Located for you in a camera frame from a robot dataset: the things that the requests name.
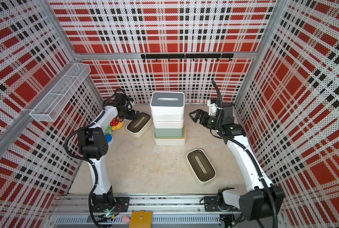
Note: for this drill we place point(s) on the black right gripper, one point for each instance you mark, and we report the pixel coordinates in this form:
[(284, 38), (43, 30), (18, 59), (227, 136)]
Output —
[(199, 113)]

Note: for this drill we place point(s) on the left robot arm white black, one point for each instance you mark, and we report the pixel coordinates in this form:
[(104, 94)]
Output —
[(90, 144)]

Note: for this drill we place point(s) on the white wire mesh wall basket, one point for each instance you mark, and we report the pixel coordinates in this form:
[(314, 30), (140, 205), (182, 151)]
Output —
[(51, 106)]

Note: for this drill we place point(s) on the blue lid white jar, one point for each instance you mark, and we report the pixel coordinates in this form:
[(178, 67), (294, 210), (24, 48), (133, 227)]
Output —
[(110, 139)]

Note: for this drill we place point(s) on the cream tissue box dark lid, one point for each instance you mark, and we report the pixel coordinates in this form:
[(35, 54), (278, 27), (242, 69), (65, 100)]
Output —
[(138, 127)]

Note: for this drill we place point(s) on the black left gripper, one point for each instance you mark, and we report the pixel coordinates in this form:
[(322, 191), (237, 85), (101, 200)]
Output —
[(132, 116)]

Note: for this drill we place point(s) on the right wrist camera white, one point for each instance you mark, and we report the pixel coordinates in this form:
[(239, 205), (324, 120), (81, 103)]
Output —
[(212, 106)]

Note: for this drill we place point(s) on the pink small object on rail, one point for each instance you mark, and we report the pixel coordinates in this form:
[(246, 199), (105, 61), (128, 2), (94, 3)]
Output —
[(126, 219)]

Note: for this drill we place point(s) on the yellow block on rail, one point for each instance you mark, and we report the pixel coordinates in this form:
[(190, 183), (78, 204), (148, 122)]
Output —
[(141, 219)]

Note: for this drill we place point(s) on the white tissue box grey lid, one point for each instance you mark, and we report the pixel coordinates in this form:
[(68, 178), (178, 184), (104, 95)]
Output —
[(167, 103)]

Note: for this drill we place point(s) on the large white box bamboo lid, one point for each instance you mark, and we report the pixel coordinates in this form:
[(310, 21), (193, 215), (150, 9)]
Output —
[(172, 141)]

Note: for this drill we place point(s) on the green lid air freshener jar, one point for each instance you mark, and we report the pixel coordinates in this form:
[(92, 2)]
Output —
[(108, 130)]

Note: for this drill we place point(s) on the mint green tissue box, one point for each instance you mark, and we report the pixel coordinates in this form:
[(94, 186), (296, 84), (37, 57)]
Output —
[(169, 133)]

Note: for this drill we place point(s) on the black wall hook rail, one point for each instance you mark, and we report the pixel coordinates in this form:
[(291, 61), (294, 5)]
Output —
[(188, 56)]

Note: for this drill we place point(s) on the yellow plush toy red dots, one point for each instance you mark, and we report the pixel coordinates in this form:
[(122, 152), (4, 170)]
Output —
[(116, 124)]

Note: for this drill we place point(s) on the cream box dark lid front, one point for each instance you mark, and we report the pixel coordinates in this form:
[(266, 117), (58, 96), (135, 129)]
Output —
[(201, 166)]

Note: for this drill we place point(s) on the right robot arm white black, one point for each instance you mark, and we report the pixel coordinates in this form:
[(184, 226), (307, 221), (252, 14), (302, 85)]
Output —
[(263, 199)]

